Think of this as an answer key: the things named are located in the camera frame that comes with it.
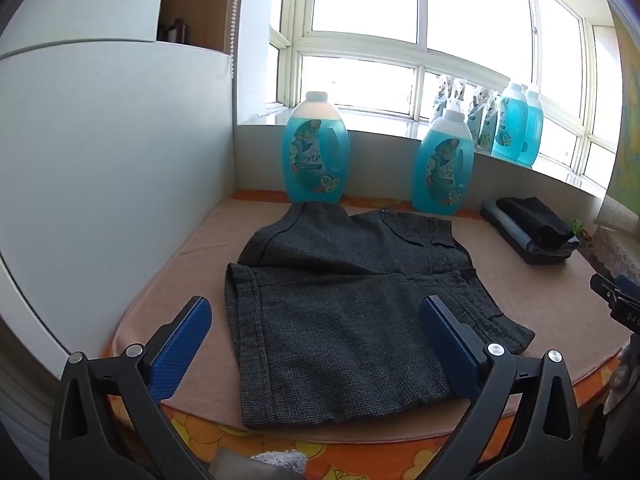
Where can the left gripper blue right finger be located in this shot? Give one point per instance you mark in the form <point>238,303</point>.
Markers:
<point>457,347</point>

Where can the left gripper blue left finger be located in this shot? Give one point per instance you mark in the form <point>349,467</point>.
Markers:
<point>172,348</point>

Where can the dark grey tweed pants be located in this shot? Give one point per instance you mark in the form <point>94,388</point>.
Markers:
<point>322,307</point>

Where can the orange floral bedsheet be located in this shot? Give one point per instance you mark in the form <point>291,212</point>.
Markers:
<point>387,460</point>

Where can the stack of folded dark clothes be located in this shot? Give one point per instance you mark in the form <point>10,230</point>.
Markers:
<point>532,229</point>

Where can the white radiator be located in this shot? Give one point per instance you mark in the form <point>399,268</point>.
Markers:
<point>28,394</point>

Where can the blue detergent bottle right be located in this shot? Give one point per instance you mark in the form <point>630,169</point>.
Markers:
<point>444,165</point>

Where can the far blue bottle on sill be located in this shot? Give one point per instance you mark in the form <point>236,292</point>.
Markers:
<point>533,132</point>

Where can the blue detergent bottle on sill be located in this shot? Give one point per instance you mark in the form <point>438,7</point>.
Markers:
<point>512,120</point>

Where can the refill pouches on sill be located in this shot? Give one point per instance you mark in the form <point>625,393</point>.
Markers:
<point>477,104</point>

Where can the blue detergent bottle left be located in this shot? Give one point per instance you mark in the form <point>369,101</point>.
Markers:
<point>315,152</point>

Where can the white wardrobe cabinet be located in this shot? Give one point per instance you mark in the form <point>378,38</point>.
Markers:
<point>116,141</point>

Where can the white window frame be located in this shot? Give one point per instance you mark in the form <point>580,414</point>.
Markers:
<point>401,58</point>

